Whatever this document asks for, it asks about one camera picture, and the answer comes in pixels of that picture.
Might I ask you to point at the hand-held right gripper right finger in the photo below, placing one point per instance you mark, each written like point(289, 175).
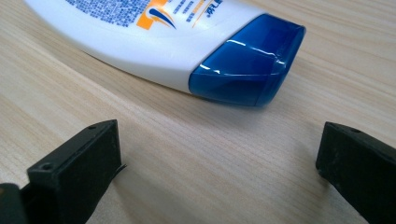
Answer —
point(361, 165)

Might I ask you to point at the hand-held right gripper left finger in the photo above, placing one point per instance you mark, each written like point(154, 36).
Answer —
point(77, 165)

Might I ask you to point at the white shampoo bottle blue cap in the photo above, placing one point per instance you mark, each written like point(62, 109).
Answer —
point(149, 46)

